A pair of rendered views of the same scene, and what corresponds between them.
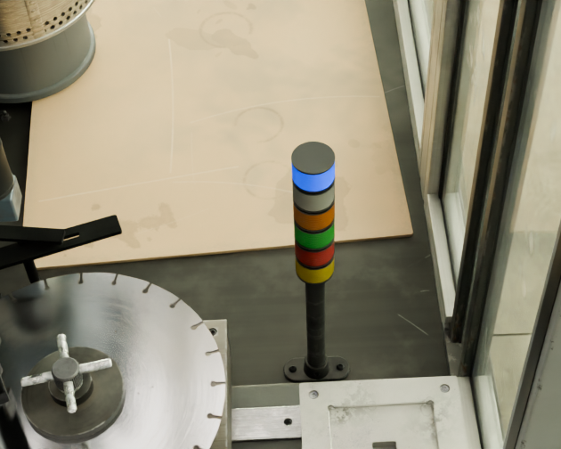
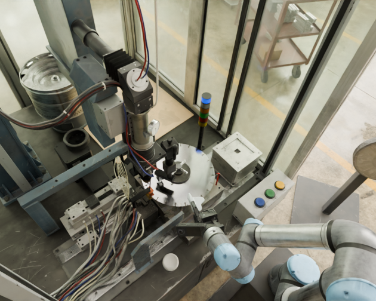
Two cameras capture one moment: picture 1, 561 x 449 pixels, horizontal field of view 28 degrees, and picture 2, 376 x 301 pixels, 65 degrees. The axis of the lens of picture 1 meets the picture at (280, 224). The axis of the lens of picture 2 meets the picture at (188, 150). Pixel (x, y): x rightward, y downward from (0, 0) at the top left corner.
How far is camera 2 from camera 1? 0.72 m
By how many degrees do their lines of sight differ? 27
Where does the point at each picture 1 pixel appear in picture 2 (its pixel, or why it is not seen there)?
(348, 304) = (193, 134)
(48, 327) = (159, 163)
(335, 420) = (224, 150)
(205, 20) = not seen: hidden behind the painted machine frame
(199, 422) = (206, 163)
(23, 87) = (81, 124)
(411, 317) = (207, 130)
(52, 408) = (178, 177)
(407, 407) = (234, 141)
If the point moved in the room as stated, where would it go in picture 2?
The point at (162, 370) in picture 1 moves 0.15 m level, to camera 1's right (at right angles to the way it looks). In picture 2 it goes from (190, 158) to (213, 142)
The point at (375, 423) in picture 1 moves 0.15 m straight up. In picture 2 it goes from (231, 147) to (237, 128)
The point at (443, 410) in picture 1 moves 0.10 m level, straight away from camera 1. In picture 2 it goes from (240, 138) to (230, 124)
